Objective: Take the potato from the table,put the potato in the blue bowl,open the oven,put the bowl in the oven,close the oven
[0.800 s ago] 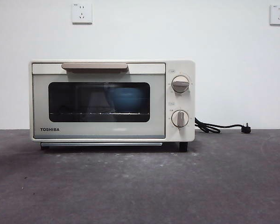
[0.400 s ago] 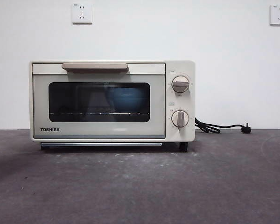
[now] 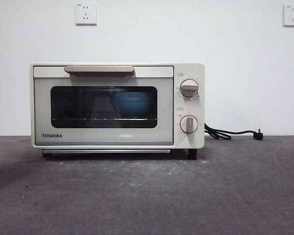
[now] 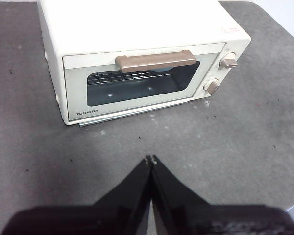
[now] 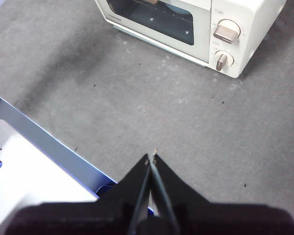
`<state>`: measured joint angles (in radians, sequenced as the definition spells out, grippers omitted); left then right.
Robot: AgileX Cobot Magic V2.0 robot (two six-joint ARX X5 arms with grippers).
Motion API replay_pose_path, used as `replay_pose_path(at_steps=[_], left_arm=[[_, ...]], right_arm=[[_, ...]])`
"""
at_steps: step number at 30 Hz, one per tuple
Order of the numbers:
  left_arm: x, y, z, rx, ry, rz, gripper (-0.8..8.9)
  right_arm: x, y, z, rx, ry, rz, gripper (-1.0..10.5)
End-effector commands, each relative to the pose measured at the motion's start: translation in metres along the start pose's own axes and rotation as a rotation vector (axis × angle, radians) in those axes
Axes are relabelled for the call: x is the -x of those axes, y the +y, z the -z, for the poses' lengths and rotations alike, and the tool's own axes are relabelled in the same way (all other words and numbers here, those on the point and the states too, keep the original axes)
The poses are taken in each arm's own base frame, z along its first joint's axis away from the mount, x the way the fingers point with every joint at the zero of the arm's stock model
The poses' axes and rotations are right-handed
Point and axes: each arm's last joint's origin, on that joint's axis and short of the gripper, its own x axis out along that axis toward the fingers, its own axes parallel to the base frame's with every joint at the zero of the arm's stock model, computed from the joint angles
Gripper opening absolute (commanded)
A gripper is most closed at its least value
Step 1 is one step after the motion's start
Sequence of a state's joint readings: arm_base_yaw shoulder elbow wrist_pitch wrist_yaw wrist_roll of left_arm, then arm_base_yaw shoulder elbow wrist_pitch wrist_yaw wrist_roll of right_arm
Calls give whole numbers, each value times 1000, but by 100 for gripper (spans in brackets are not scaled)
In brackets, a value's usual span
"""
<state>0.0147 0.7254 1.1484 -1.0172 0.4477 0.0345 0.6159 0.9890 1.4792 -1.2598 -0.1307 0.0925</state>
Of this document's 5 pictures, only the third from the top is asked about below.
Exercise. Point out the blue ribbed bowl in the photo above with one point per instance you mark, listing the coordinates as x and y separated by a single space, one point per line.
132 105

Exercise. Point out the cream Toshiba toaster oven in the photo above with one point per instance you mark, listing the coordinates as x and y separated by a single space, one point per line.
186 68

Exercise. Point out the glass oven door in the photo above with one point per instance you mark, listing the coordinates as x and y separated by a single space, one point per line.
41 110

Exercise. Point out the oven timer knob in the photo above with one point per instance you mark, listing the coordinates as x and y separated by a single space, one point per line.
189 124

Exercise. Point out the oven crumb tray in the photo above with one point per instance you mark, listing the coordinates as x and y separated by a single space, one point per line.
112 151

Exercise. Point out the oven temperature knob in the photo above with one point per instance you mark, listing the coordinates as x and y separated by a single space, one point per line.
189 88

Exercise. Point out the black oven foot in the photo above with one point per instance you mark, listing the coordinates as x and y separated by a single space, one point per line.
192 154

